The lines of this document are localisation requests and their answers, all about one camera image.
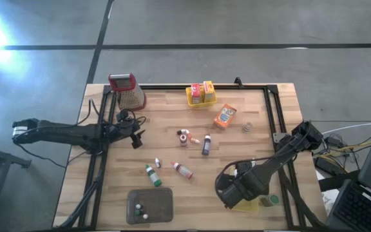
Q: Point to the black laptop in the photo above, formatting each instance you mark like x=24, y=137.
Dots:
x=362, y=209

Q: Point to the jar with green lid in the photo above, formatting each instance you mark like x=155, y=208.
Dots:
x=272, y=200

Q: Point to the dark purple bottle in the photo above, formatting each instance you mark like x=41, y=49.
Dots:
x=206, y=146

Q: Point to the yellow mesh basket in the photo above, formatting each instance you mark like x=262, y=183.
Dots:
x=201, y=105

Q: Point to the green bottle with white label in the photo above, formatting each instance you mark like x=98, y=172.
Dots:
x=153, y=176

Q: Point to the black clamp mount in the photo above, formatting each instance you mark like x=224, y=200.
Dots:
x=238, y=81

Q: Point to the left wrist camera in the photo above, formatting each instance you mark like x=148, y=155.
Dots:
x=123, y=115

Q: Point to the small green dropper bottle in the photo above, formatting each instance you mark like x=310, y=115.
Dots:
x=137, y=212

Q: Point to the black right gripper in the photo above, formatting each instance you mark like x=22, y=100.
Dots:
x=243, y=191

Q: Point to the yellow translucent plastic bin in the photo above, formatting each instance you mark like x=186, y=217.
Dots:
x=248, y=207

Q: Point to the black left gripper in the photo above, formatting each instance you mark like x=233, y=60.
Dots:
x=122, y=131

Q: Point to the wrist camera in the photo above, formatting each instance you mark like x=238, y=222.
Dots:
x=123, y=115
x=244, y=168

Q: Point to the red bottle with conical cap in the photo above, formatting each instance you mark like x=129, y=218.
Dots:
x=183, y=140

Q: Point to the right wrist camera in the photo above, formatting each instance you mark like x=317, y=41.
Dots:
x=244, y=168

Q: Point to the orange printed box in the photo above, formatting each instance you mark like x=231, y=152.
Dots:
x=225, y=116

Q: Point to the small orange dropper bottle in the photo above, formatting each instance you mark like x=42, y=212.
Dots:
x=189, y=134
x=195, y=140

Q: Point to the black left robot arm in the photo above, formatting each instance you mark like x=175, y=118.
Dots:
x=63, y=133

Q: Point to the black power adapter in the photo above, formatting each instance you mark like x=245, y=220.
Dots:
x=325, y=165

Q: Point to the black aluminium table frame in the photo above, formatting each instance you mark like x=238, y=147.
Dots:
x=166, y=87

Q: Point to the red printed carton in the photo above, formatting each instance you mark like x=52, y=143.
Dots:
x=195, y=93

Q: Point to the small white-capped dropper bottle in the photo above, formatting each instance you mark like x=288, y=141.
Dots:
x=157, y=163

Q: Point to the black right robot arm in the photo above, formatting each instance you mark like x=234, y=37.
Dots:
x=279, y=158

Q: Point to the grey metal bench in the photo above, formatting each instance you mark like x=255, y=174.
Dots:
x=5, y=158

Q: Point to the red bottle with white label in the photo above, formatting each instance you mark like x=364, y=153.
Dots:
x=183, y=170

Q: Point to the silver mounting plate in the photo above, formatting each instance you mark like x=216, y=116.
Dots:
x=278, y=138

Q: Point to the small dark dropper bottle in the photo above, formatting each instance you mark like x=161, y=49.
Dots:
x=138, y=206
x=145, y=216

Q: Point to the yellow carton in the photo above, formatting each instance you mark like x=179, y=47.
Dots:
x=208, y=91

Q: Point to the grey translucent plastic bin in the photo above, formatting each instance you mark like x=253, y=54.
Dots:
x=159, y=206

